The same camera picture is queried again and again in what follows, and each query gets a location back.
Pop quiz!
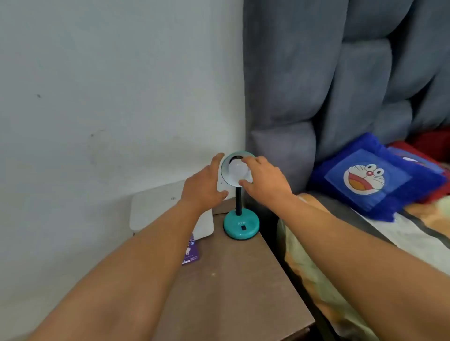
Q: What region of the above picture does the brown wooden nightstand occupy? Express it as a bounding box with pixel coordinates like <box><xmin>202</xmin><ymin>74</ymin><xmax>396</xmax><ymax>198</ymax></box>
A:
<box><xmin>151</xmin><ymin>196</ymin><xmax>316</xmax><ymax>341</ymax></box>

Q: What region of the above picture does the person's left hand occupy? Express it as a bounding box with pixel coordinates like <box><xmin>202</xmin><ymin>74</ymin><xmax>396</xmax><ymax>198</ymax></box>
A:
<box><xmin>180</xmin><ymin>153</ymin><xmax>229</xmax><ymax>214</ymax></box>

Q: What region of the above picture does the purple light bulb box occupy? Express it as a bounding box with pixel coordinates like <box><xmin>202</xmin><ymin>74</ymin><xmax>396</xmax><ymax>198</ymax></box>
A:
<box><xmin>181</xmin><ymin>233</ymin><xmax>200</xmax><ymax>266</ymax></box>

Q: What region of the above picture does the red plush cushion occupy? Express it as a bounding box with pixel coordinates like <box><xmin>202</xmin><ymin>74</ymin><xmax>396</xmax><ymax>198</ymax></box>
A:
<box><xmin>388</xmin><ymin>127</ymin><xmax>450</xmax><ymax>204</ymax></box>

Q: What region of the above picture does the person's right hand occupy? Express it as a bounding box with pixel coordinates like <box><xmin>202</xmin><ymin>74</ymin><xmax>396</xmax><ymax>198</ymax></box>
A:
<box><xmin>239</xmin><ymin>156</ymin><xmax>294</xmax><ymax>208</ymax></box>

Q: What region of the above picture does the person's left forearm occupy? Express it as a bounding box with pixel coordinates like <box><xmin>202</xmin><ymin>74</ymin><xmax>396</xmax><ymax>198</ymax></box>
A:
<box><xmin>30</xmin><ymin>200</ymin><xmax>213</xmax><ymax>341</ymax></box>

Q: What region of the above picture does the grey padded headboard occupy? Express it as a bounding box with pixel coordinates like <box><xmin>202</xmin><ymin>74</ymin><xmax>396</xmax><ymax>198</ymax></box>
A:
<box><xmin>243</xmin><ymin>0</ymin><xmax>450</xmax><ymax>194</ymax></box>

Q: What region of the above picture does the blue cartoon cushion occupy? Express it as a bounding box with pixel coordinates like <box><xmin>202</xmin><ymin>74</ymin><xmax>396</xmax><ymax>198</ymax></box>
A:
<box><xmin>308</xmin><ymin>132</ymin><xmax>448</xmax><ymax>222</ymax></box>

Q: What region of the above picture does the white plastic storage box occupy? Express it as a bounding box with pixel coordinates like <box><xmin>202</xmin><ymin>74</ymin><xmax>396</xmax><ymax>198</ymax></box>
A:
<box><xmin>192</xmin><ymin>224</ymin><xmax>214</xmax><ymax>242</ymax></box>
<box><xmin>129</xmin><ymin>179</ymin><xmax>214</xmax><ymax>234</ymax></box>

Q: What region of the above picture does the person's right forearm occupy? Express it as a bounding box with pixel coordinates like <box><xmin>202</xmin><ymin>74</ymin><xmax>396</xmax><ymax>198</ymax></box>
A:
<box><xmin>267</xmin><ymin>193</ymin><xmax>450</xmax><ymax>341</ymax></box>

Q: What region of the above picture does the teal desk lamp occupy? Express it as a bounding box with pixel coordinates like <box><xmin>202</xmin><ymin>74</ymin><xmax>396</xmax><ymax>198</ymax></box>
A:
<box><xmin>217</xmin><ymin>151</ymin><xmax>261</xmax><ymax>241</ymax></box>

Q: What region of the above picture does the white light bulb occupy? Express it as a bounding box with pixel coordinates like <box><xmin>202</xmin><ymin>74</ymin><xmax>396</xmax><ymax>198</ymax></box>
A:
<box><xmin>227</xmin><ymin>158</ymin><xmax>253</xmax><ymax>185</ymax></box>

